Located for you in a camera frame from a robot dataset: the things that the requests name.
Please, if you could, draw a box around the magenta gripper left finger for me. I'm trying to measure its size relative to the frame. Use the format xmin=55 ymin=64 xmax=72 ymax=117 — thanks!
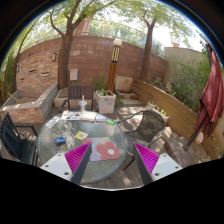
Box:
xmin=41 ymin=143 xmax=92 ymax=185

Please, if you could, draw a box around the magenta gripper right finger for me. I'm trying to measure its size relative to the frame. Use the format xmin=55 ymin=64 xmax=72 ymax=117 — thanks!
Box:
xmin=133 ymin=142 xmax=182 ymax=185

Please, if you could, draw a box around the blue computer mouse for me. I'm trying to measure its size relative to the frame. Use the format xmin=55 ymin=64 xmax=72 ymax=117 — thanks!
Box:
xmin=54 ymin=137 xmax=66 ymax=144

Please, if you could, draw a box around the yellow sticky note pad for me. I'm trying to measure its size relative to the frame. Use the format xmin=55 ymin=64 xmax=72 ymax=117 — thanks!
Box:
xmin=75 ymin=131 xmax=88 ymax=140

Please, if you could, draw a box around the round glass patio table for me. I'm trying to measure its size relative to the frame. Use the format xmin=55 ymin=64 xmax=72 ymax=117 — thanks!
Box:
xmin=37 ymin=115 xmax=127 ymax=184

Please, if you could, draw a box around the black mesh chair right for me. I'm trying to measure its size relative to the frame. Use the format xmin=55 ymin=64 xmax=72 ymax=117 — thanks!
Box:
xmin=116 ymin=109 xmax=167 ymax=170

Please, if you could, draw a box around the paint palette tray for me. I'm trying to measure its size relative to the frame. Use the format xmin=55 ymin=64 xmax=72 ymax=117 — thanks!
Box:
xmin=61 ymin=111 xmax=80 ymax=120

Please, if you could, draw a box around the open book stack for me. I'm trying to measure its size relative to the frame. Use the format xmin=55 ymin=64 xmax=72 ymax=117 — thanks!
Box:
xmin=79 ymin=111 xmax=106 ymax=122

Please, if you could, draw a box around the green marker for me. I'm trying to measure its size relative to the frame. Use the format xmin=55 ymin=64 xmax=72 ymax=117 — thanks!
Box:
xmin=106 ymin=120 xmax=116 ymax=125

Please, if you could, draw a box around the wooden bench fence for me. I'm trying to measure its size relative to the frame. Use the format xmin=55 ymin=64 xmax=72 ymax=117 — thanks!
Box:
xmin=130 ymin=77 xmax=219 ymax=160

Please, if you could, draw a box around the clear plastic cup with straw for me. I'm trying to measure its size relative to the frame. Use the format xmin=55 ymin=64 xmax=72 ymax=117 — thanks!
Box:
xmin=79 ymin=95 xmax=87 ymax=113

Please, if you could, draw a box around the dark chair left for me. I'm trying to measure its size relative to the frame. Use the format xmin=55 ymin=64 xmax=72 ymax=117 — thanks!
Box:
xmin=0 ymin=113 xmax=38 ymax=165

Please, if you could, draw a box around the stone planter box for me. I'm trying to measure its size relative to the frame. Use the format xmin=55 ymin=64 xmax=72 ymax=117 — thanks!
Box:
xmin=0 ymin=84 xmax=58 ymax=123

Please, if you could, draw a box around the brown slatted chair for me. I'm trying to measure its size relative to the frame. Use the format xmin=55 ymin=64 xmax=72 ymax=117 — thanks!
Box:
xmin=59 ymin=85 xmax=99 ymax=112

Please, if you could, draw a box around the white square planter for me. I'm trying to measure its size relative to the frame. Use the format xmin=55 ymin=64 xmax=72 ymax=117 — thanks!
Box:
xmin=95 ymin=89 xmax=116 ymax=114

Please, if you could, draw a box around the folded red patio umbrella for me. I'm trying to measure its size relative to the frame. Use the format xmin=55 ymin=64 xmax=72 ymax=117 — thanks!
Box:
xmin=184 ymin=43 xmax=224 ymax=151

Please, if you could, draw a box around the right tree trunk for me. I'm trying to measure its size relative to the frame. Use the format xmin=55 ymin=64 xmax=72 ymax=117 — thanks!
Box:
xmin=140 ymin=14 xmax=156 ymax=81

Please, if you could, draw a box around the tree trunk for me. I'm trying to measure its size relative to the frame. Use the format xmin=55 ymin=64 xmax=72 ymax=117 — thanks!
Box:
xmin=140 ymin=14 xmax=156 ymax=81
xmin=50 ymin=0 xmax=82 ymax=89

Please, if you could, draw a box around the left tree trunk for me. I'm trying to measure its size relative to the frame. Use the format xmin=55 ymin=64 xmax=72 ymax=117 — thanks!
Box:
xmin=50 ymin=0 xmax=82 ymax=89

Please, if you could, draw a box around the wooden lamp post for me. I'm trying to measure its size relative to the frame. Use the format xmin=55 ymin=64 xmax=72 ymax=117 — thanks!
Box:
xmin=107 ymin=39 xmax=122 ymax=91

